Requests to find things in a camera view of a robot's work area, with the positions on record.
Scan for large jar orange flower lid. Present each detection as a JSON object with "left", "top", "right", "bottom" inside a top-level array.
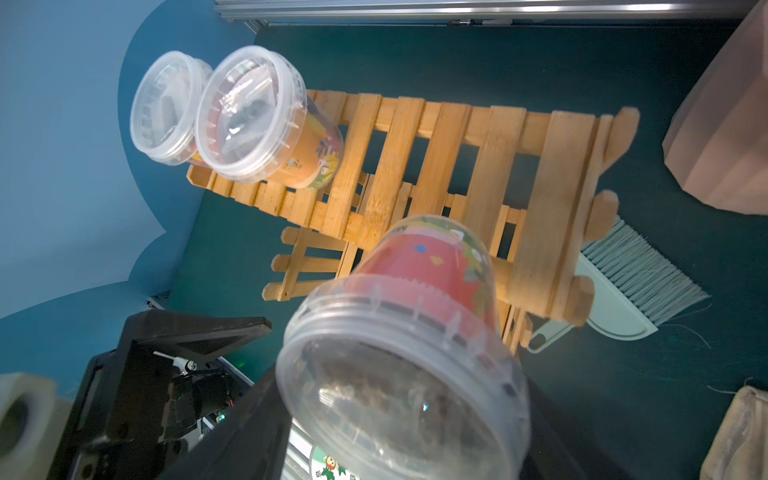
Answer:
[{"left": 309, "top": 446, "right": 361, "bottom": 480}]

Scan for small clear jar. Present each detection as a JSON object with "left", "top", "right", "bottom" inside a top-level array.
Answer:
[
  {"left": 195, "top": 46, "right": 344, "bottom": 190},
  {"left": 275, "top": 215, "right": 531, "bottom": 479},
  {"left": 130, "top": 51, "right": 213, "bottom": 166}
]

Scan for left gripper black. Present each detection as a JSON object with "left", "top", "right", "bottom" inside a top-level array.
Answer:
[{"left": 47, "top": 309, "right": 272, "bottom": 479}]

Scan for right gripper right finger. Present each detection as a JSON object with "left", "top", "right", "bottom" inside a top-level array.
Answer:
[{"left": 519, "top": 380, "right": 630, "bottom": 479}]

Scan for beige work gloves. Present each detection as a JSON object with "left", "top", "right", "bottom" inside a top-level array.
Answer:
[{"left": 699, "top": 386, "right": 767, "bottom": 480}]

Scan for bamboo two-tier shelf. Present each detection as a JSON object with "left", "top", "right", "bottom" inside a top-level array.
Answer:
[{"left": 187, "top": 91, "right": 640, "bottom": 350}]

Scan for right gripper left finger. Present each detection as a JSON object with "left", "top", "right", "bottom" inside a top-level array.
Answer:
[{"left": 159, "top": 368, "right": 292, "bottom": 479}]

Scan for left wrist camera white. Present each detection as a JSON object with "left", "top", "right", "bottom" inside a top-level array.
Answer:
[{"left": 1, "top": 373, "right": 72, "bottom": 480}]

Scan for rear aluminium crossbar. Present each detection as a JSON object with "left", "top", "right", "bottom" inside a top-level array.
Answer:
[{"left": 214, "top": 1, "right": 757, "bottom": 25}]

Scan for pink ribbed flower pot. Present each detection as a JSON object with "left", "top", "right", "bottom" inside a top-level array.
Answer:
[{"left": 662, "top": 1, "right": 767, "bottom": 216}]

